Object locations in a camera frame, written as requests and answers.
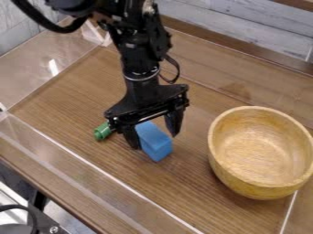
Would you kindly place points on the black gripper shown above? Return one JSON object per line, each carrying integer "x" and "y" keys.
{"x": 146, "y": 101}

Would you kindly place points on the blue foam block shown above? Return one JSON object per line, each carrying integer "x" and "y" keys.
{"x": 155, "y": 143}

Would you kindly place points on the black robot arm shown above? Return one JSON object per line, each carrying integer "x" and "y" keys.
{"x": 135, "y": 27}

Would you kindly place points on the brown wooden bowl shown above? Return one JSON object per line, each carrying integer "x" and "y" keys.
{"x": 259, "y": 152}

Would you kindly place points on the green white dry-erase marker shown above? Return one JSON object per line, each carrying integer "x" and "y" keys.
{"x": 101, "y": 131}

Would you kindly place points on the clear acrylic tray wall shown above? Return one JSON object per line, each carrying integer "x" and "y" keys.
{"x": 60, "y": 80}

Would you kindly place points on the black metal table bracket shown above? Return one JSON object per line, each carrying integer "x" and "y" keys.
{"x": 40, "y": 222}

